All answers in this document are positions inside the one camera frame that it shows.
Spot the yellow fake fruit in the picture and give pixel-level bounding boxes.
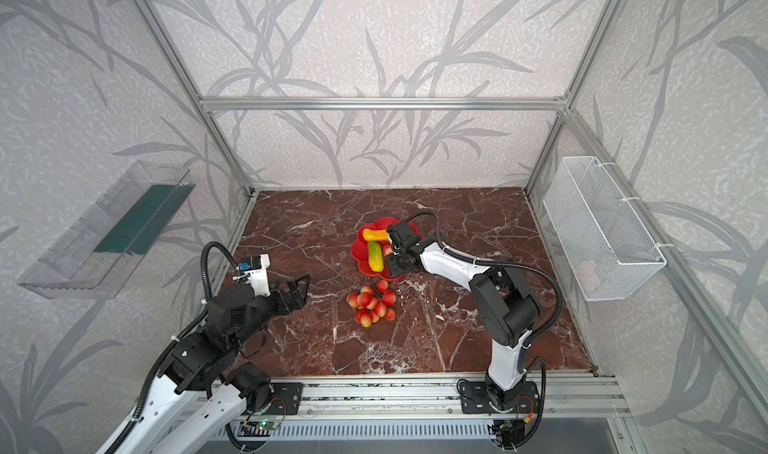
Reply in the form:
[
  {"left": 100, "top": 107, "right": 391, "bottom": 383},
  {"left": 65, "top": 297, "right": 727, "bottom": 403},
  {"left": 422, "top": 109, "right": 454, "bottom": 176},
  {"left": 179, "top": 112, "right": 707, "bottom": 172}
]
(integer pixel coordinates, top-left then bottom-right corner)
[{"left": 362, "top": 228, "right": 389, "bottom": 243}]

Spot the red fake lychee bunch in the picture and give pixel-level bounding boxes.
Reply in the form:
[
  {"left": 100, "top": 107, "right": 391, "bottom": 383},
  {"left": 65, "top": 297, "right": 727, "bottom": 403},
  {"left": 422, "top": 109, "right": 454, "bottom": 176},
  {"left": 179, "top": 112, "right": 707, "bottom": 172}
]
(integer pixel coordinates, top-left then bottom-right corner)
[{"left": 345, "top": 279, "right": 398, "bottom": 328}]

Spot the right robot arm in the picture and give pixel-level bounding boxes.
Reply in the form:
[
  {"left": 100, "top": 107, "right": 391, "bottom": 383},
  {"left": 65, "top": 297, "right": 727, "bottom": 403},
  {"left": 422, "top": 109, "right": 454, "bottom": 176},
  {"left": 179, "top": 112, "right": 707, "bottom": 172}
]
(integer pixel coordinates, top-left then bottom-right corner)
[{"left": 385, "top": 210, "right": 564, "bottom": 413}]

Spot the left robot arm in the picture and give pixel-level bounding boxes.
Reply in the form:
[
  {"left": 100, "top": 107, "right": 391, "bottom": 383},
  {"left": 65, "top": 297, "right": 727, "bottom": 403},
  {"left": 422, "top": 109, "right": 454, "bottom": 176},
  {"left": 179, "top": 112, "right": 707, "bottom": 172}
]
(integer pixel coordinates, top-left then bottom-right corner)
[{"left": 99, "top": 241, "right": 311, "bottom": 453}]

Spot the red flower-shaped fruit bowl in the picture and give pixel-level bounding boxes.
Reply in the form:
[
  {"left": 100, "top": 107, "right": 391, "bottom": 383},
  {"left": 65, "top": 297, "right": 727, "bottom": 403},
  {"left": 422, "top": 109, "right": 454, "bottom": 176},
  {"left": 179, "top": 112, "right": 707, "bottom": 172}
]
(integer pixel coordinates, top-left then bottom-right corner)
[{"left": 349, "top": 216, "right": 402, "bottom": 281}]

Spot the green circuit board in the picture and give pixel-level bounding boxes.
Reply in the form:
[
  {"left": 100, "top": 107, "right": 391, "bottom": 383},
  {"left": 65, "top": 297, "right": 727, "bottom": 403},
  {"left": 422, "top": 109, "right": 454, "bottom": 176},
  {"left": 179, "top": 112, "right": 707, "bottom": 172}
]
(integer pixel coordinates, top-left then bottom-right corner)
[{"left": 241, "top": 420, "right": 282, "bottom": 437}]

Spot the right controller box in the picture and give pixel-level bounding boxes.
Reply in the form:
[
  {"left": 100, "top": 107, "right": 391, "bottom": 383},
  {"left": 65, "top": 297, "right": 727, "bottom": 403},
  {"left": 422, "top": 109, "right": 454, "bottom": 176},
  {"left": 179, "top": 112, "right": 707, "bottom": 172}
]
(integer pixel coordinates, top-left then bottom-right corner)
[{"left": 488, "top": 420, "right": 528, "bottom": 451}]

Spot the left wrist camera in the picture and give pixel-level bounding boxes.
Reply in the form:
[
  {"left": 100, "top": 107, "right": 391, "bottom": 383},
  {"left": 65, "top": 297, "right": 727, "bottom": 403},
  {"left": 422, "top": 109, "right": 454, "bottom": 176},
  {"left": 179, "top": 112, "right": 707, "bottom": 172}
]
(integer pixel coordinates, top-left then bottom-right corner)
[{"left": 233, "top": 253, "right": 271, "bottom": 297}]

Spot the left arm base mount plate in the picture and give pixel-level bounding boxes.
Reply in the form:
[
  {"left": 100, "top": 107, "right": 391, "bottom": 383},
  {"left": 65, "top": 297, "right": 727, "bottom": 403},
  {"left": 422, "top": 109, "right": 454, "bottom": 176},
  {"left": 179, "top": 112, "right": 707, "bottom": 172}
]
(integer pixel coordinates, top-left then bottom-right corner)
[{"left": 245, "top": 382, "right": 304, "bottom": 416}]

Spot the clear plastic wall tray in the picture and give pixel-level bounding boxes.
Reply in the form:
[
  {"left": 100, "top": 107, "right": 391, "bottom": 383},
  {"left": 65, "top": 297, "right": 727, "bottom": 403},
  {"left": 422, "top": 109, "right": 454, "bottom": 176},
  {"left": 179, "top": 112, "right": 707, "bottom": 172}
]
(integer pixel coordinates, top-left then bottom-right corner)
[{"left": 18, "top": 161, "right": 195, "bottom": 300}]

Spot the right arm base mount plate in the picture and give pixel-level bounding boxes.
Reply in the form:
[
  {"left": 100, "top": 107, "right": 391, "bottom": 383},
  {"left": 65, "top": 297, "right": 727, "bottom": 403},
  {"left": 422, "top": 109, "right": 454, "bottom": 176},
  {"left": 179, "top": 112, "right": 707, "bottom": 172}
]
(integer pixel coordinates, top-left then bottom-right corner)
[{"left": 456, "top": 378, "right": 542, "bottom": 417}]

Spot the white wire mesh basket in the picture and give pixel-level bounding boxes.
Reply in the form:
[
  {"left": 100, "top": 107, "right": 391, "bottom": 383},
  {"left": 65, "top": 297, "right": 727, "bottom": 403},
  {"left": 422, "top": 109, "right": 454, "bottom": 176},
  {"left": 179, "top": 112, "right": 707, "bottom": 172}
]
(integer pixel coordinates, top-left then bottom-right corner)
[{"left": 543, "top": 156, "right": 667, "bottom": 302}]

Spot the aluminium rail frame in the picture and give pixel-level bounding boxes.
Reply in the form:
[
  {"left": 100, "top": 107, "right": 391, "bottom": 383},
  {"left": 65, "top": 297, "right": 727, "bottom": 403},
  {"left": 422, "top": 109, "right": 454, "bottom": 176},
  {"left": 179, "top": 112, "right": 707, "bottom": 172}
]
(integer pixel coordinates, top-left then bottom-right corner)
[{"left": 137, "top": 374, "right": 631, "bottom": 422}]

